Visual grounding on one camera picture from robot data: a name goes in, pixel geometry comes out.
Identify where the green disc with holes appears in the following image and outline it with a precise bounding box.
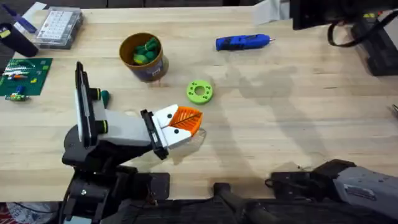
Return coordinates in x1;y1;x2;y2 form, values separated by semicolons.
186;79;215;105

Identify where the left wrist upright black plate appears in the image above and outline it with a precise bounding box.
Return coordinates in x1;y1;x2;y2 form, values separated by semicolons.
74;61;109;147

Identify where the black cable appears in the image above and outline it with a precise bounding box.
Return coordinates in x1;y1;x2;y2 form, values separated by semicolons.
326;10;398;48

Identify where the black monitor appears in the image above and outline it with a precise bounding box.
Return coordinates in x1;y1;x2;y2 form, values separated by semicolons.
289;0;398;31

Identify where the red and white cloth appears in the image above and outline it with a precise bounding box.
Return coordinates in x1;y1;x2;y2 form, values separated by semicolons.
0;202;60;224

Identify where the blue electric screwdriver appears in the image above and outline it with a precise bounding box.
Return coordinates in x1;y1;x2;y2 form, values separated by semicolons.
215;33;276;52

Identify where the teal vegetable toy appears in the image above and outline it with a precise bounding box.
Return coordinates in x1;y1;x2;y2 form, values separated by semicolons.
100;90;111;109

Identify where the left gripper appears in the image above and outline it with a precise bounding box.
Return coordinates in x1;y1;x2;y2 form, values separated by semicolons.
62;100;203;172

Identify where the green board with toy blocks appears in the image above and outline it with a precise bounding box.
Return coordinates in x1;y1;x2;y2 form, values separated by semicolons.
0;57;53;101

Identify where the brown tub with green toys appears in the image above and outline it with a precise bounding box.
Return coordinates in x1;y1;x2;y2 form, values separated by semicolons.
119;32;170;83

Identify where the black box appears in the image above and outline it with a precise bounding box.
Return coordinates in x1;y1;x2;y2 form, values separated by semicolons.
351;12;398;77

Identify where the clear plastic parts box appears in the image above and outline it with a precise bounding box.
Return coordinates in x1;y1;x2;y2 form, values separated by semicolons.
32;6;85;50

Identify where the black cylinder with yellow label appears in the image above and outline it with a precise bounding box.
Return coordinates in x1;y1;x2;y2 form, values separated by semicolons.
0;22;40;58

